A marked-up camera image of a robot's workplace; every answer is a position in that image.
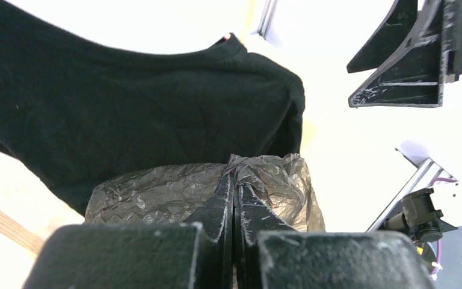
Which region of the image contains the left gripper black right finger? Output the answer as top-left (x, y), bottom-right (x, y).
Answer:
top-left (235, 184), bottom-right (294, 289)

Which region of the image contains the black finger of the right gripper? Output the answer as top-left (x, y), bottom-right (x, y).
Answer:
top-left (348, 1), bottom-right (448, 108)
top-left (346, 0), bottom-right (419, 73)

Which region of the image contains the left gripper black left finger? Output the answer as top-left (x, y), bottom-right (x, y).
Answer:
top-left (186, 174), bottom-right (235, 288)

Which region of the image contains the dark translucent trash bag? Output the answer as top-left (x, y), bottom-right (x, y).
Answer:
top-left (85, 154), bottom-right (325, 232)

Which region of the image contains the black t-shirt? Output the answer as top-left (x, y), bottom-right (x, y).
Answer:
top-left (0, 1), bottom-right (305, 214)

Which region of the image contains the wooden clothes rack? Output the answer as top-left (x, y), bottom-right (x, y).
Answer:
top-left (0, 210), bottom-right (43, 255)

